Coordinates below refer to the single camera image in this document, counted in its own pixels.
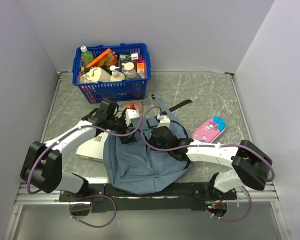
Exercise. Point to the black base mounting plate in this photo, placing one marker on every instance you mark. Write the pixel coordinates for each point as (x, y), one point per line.
(189, 195)

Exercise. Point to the black packaged item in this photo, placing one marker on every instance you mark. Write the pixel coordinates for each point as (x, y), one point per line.
(123, 58)

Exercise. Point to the pink orange bottle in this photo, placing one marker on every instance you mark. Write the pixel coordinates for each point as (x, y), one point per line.
(141, 67)

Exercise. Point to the blue plastic shopping basket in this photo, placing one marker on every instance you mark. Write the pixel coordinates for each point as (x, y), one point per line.
(125, 90)

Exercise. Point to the grey pump bottle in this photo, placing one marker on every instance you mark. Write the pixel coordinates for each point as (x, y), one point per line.
(131, 73)

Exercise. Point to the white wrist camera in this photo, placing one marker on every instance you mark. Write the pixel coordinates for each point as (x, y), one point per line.
(131, 115)
(164, 121)

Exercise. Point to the green drink bottle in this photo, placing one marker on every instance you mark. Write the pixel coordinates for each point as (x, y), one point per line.
(86, 56)

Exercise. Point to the pink cartoon pencil case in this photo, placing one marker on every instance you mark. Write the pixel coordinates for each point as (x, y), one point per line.
(209, 131)

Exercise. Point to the orange snack box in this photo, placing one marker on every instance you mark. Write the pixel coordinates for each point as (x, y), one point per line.
(106, 59)

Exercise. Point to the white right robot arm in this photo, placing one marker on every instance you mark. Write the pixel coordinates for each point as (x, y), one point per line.
(248, 165)

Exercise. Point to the blue student backpack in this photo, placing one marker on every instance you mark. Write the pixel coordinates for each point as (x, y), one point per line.
(138, 169)

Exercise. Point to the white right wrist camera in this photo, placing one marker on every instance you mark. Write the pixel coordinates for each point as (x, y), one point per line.
(164, 121)

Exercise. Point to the brown leather wallet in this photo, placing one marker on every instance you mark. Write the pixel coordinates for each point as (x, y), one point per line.
(134, 105)

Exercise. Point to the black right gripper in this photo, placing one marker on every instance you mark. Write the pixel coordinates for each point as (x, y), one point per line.
(152, 138)

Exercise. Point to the aluminium front rail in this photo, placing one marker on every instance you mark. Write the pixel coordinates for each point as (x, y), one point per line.
(42, 198)

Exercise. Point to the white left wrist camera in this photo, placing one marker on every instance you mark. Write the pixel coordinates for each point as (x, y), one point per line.
(131, 115)

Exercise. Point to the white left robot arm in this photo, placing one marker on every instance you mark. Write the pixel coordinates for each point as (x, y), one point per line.
(42, 169)

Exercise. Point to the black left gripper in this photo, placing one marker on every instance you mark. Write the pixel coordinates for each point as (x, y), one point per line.
(131, 137)

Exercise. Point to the cream pump bottle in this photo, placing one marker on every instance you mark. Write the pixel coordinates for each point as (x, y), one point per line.
(116, 75)

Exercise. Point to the white notebook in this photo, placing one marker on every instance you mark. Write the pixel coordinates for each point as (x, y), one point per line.
(93, 149)

